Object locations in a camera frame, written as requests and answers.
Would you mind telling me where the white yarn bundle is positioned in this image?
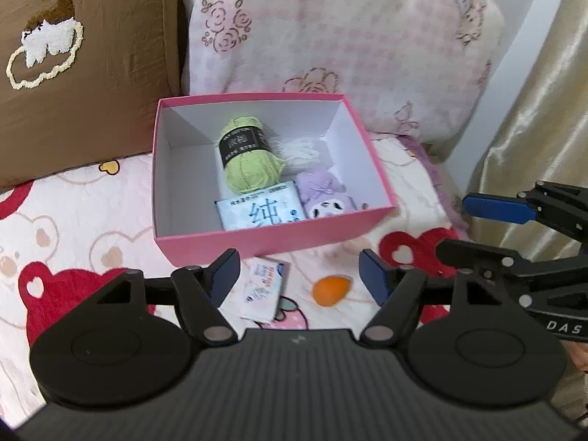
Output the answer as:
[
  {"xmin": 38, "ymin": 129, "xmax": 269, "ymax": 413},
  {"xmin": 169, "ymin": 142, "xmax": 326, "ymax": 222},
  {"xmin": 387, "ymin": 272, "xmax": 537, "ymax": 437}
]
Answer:
[{"xmin": 270, "ymin": 137, "xmax": 330, "ymax": 172}]

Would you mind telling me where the orange makeup sponge egg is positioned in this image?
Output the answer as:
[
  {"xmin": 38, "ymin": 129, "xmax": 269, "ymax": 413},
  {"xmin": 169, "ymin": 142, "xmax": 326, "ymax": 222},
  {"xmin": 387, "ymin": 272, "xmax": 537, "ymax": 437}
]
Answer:
[{"xmin": 312, "ymin": 276, "xmax": 352, "ymax": 308}]

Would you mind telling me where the pink checked floral pillow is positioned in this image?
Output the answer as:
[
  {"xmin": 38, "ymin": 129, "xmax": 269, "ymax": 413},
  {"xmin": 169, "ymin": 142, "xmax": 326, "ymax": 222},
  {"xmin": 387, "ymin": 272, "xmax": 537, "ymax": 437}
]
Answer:
[{"xmin": 182, "ymin": 0, "xmax": 503, "ymax": 143}]

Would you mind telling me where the green yarn ball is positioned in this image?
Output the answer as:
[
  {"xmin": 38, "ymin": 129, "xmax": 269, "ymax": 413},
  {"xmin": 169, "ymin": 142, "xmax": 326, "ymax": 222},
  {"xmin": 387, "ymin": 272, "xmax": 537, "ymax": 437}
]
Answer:
[{"xmin": 217, "ymin": 116, "xmax": 285, "ymax": 194}]

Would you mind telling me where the pink cardboard box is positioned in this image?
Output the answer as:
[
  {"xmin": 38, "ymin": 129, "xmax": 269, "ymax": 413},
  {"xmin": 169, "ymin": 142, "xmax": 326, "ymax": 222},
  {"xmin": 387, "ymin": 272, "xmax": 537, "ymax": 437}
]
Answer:
[{"xmin": 153, "ymin": 93, "xmax": 396, "ymax": 266}]

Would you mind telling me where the purple plush toy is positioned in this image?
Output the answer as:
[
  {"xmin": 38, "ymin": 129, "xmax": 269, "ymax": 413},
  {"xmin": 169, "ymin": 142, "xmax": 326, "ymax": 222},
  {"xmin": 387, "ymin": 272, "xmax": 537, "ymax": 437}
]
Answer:
[{"xmin": 295, "ymin": 168, "xmax": 358, "ymax": 219}]

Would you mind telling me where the brown embroidered pillow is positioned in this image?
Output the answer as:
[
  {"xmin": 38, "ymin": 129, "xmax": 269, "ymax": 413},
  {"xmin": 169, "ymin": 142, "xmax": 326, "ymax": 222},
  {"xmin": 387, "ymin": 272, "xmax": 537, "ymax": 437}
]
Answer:
[{"xmin": 1, "ymin": 0, "xmax": 180, "ymax": 188}]

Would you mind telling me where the bear print bed blanket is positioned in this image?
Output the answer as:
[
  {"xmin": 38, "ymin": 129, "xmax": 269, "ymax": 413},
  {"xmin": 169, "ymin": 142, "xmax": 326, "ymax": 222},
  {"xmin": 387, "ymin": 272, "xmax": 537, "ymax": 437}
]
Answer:
[{"xmin": 1, "ymin": 137, "xmax": 467, "ymax": 427}]

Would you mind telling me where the small white carton box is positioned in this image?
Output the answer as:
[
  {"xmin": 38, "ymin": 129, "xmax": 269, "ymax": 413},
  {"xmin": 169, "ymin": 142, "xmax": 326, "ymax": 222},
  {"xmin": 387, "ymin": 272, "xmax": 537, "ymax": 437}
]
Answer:
[{"xmin": 222, "ymin": 258, "xmax": 288, "ymax": 323}]

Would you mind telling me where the blue wet wipes pack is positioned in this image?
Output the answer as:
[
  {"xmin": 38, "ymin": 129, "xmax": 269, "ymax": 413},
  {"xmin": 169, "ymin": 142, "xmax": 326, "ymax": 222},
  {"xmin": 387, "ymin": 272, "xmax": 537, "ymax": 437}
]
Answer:
[{"xmin": 215, "ymin": 180, "xmax": 307, "ymax": 231}]

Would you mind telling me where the gold satin curtain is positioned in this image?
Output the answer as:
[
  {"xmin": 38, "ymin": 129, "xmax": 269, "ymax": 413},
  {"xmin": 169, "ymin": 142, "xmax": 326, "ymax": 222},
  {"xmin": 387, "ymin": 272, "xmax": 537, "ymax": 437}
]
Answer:
[{"xmin": 463, "ymin": 0, "xmax": 588, "ymax": 258}]

